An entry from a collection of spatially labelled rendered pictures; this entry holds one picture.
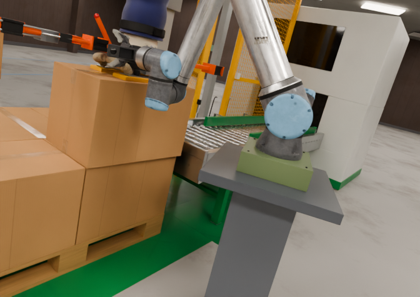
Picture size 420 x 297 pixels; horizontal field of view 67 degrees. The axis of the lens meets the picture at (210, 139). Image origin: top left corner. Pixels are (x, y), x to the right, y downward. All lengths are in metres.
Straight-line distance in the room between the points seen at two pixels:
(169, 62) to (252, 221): 0.68
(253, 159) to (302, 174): 0.18
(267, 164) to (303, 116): 0.26
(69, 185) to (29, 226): 0.22
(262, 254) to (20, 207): 0.96
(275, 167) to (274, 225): 0.24
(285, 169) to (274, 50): 0.42
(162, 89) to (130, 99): 0.35
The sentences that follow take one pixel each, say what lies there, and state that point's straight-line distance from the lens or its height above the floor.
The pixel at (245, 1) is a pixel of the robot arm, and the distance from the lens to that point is 1.08.
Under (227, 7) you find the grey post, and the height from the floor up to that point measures 1.93.
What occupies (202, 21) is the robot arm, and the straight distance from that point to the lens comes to 1.26.
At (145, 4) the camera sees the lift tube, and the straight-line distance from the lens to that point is 1.62.
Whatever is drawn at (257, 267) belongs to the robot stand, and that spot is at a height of 0.38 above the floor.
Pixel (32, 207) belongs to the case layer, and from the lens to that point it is 1.47.
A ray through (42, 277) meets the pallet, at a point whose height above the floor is 0.02.
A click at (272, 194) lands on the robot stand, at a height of 0.74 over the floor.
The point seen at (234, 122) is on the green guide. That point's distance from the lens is 3.12.
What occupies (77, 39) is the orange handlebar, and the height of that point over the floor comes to 1.07.
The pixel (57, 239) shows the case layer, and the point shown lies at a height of 0.21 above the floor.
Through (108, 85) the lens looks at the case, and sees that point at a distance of 1.41.
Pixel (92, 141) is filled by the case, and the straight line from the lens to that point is 1.45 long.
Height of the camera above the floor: 1.13
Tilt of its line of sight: 14 degrees down
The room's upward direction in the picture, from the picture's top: 14 degrees clockwise
